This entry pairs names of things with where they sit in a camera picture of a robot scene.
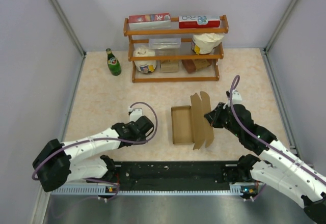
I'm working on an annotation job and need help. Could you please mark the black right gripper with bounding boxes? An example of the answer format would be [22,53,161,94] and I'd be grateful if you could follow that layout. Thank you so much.
[204,102,242,137]

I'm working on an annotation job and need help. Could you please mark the brown cardboard box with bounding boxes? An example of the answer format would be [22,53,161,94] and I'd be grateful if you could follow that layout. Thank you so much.
[171,91,214,150]

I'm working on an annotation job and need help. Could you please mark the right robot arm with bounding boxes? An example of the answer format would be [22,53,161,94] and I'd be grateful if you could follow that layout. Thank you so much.
[204,102,325,223]

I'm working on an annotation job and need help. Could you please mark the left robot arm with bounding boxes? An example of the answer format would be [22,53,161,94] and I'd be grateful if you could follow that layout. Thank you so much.
[32,116,154,192]

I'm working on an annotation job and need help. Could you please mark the red white carton box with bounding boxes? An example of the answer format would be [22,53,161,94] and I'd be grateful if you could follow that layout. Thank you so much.
[178,15,221,29]

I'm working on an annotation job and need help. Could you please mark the red foil wrap box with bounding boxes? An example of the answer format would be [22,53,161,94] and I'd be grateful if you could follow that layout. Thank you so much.
[128,13,171,30]

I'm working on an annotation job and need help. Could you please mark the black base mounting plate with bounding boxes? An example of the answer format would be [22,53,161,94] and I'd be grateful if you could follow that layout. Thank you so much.
[109,161,254,191]

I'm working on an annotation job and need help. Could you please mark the brown scouring pad pack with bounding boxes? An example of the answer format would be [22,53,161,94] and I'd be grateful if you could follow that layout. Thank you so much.
[181,59,212,74]

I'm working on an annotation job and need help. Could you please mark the green glass bottle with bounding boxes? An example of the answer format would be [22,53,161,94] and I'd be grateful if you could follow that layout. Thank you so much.
[106,48,122,76]

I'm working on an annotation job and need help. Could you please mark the tan sponge block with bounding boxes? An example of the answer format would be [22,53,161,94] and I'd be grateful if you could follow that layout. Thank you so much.
[160,60,179,73]

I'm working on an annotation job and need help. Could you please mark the white bag upper shelf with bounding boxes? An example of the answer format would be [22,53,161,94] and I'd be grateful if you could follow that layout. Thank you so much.
[191,33,225,55]

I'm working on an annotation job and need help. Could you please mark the orange wooden shelf rack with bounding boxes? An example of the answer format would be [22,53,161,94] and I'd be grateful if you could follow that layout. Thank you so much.
[123,15,229,83]

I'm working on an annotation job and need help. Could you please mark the clear plastic container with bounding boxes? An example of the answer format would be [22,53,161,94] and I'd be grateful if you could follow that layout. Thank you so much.
[148,38,181,49]

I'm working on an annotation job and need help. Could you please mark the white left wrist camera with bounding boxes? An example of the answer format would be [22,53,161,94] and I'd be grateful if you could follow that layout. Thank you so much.
[128,107,143,122]

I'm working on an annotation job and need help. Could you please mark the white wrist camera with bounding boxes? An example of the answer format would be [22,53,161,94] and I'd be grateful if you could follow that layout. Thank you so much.
[226,90,242,106]
[128,107,143,122]

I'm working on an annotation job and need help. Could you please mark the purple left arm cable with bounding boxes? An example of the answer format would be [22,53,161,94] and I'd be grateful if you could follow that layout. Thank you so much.
[31,101,158,218]

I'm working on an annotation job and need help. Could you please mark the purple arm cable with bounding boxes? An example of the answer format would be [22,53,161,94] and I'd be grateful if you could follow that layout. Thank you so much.
[229,75,326,201]
[31,101,158,218]

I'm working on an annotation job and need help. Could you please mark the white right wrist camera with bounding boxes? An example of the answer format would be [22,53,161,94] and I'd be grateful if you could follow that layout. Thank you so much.
[226,90,242,106]

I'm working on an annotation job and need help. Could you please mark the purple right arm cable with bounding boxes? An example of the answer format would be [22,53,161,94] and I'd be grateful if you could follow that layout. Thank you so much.
[229,75,326,201]

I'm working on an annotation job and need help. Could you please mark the grey slotted cable duct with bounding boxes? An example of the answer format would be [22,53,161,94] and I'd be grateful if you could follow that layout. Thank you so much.
[50,184,258,196]

